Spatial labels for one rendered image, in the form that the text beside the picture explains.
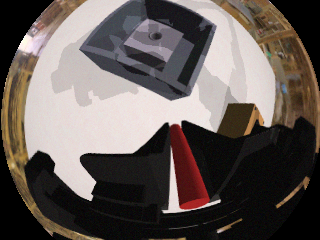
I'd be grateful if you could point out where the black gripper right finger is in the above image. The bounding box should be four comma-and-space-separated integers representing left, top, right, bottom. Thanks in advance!
181, 120, 279, 203

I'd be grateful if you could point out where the red peg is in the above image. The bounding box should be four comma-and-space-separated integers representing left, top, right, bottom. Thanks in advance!
169, 123, 209, 211

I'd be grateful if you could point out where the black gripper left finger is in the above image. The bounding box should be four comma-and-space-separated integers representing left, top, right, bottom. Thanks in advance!
79, 121, 171, 211

